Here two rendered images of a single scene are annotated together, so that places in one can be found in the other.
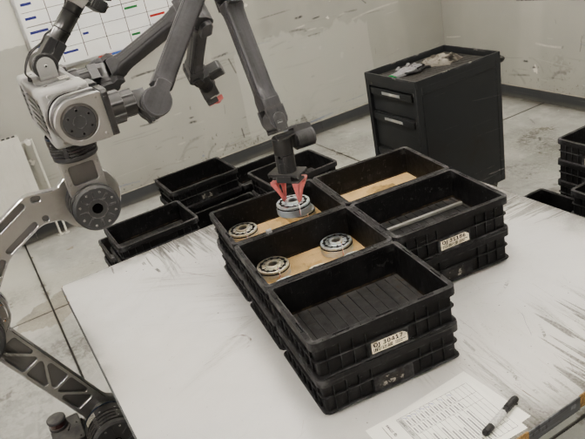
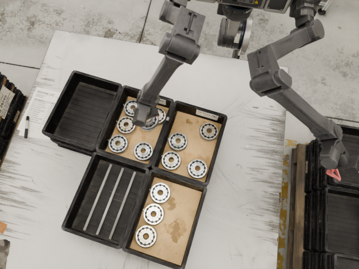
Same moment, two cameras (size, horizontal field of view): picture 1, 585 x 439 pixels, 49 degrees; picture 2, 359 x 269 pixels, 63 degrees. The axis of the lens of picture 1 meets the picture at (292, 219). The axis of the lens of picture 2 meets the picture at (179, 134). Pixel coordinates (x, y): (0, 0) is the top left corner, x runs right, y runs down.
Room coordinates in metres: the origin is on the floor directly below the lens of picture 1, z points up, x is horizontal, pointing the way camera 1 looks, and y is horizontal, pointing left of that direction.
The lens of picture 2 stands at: (2.17, -0.40, 2.37)
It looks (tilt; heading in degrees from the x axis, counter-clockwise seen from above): 70 degrees down; 122
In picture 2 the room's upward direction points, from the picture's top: 3 degrees clockwise
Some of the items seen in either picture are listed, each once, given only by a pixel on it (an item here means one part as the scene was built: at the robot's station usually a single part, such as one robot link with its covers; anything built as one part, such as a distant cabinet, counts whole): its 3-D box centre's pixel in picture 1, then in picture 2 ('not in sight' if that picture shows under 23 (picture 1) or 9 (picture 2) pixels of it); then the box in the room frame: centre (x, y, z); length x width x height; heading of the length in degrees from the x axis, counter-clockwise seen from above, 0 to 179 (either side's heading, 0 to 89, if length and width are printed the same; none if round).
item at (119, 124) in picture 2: not in sight; (126, 124); (1.61, -0.05, 0.86); 0.10 x 0.10 x 0.01
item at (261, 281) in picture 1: (311, 246); (136, 125); (1.67, -0.04, 0.92); 0.40 x 0.30 x 0.02; 107
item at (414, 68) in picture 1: (406, 69); not in sight; (3.54, -0.80, 0.88); 0.25 x 0.19 x 0.03; 115
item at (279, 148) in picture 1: (284, 144); not in sight; (1.75, -0.02, 1.22); 0.07 x 0.06 x 0.07; 114
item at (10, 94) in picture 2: not in sight; (3, 102); (0.60, -0.32, 0.41); 0.31 x 0.02 x 0.16; 114
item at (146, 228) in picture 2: not in sight; (146, 236); (2.05, -0.46, 0.86); 0.10 x 0.10 x 0.01
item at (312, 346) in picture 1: (357, 291); (83, 108); (1.39, -0.13, 0.92); 0.40 x 0.30 x 0.02; 107
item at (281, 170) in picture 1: (285, 165); (145, 109); (1.74, -0.01, 1.16); 0.10 x 0.07 x 0.07; 60
